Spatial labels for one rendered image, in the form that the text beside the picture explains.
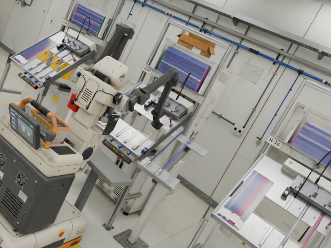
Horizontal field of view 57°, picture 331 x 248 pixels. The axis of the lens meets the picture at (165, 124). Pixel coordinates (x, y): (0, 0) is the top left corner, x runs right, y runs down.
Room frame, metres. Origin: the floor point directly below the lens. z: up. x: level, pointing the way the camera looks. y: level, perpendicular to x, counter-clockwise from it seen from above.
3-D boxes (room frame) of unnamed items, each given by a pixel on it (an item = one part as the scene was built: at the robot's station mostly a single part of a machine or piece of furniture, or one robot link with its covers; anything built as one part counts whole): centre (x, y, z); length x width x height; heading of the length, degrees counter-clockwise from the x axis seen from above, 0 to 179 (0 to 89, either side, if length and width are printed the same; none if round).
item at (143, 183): (3.18, 0.08, 0.31); 0.70 x 0.65 x 0.62; 62
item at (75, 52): (3.70, 1.42, 0.66); 1.01 x 0.73 x 1.31; 152
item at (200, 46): (3.36, 0.03, 1.82); 0.68 x 0.30 x 0.20; 62
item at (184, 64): (3.04, 0.08, 1.52); 0.51 x 0.13 x 0.27; 62
